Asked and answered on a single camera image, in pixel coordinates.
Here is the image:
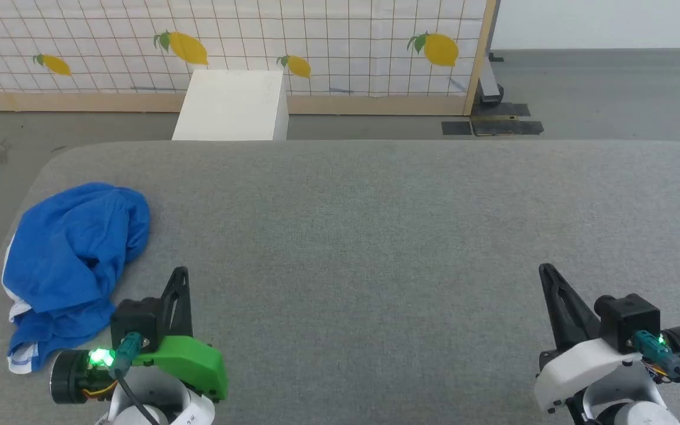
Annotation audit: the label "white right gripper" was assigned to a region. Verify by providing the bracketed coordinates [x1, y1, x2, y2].
[533, 263, 649, 414]

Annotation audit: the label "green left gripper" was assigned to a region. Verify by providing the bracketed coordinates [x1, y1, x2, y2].
[130, 266, 229, 403]

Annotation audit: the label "narrow black floor tape strip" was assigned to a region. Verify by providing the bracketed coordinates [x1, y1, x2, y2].
[471, 103, 531, 117]

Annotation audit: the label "white rectangular box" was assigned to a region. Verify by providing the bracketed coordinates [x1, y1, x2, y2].
[172, 70, 289, 141]

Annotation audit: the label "wide black floor tape strip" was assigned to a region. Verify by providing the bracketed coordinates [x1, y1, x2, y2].
[472, 119, 544, 136]

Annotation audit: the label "right black cable teal plug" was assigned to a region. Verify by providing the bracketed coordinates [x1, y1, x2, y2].
[632, 330, 680, 414]

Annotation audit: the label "grey metal screen foot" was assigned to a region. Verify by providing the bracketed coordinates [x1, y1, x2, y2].
[478, 56, 504, 107]

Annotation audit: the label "blue shorts with white trim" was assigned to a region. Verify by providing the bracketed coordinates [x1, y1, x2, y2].
[2, 182, 152, 375]

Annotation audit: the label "black cable teal plug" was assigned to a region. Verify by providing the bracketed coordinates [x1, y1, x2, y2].
[108, 331, 161, 425]
[632, 330, 680, 414]

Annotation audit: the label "left black cable teal plug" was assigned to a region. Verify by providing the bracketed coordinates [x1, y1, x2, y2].
[108, 331, 161, 425]

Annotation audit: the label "grey fabric sofa cushion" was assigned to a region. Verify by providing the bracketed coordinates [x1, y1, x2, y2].
[0, 140, 680, 425]

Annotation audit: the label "lemon print partition screen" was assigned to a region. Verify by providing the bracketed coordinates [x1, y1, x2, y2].
[0, 0, 498, 116]

